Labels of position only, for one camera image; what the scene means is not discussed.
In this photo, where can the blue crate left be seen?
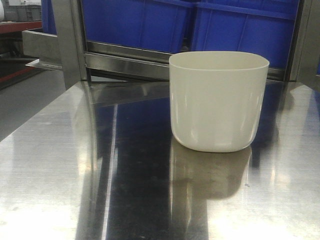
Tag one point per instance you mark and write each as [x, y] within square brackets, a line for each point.
[146, 24]

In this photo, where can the blue crate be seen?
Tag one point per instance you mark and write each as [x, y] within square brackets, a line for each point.
[262, 27]
[146, 24]

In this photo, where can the blue crate right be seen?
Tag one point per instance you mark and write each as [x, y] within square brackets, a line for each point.
[262, 27]

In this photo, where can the steel shelf front rail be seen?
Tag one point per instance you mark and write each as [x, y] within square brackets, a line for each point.
[127, 61]

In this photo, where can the steel shelf upright post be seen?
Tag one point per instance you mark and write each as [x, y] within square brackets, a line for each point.
[69, 23]

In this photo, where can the red metal workbench frame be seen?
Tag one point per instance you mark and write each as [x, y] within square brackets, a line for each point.
[13, 61]

